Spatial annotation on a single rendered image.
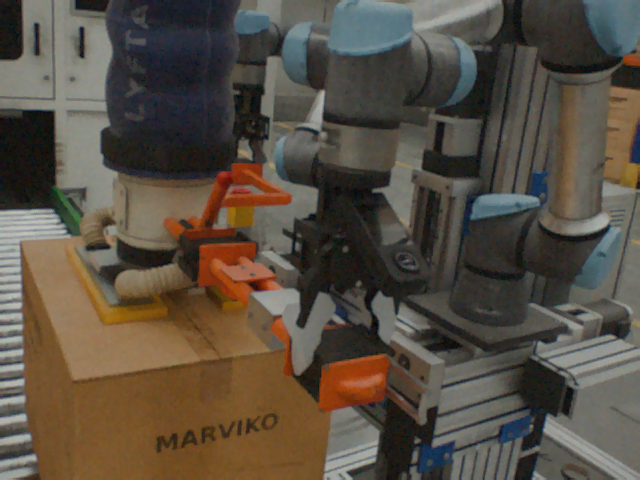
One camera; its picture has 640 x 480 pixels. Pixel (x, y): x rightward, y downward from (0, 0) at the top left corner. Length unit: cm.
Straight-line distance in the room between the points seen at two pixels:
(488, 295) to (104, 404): 71
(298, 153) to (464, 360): 69
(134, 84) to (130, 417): 50
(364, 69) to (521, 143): 92
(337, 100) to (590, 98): 54
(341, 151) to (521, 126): 89
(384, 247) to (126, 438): 52
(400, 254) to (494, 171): 93
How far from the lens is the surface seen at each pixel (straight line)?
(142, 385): 96
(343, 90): 63
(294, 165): 170
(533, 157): 155
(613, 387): 146
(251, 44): 149
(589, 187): 116
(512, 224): 126
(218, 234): 103
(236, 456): 109
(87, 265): 126
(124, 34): 111
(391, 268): 59
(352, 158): 63
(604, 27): 101
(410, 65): 65
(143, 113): 109
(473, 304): 130
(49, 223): 347
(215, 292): 116
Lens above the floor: 153
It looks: 17 degrees down
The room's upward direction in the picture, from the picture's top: 6 degrees clockwise
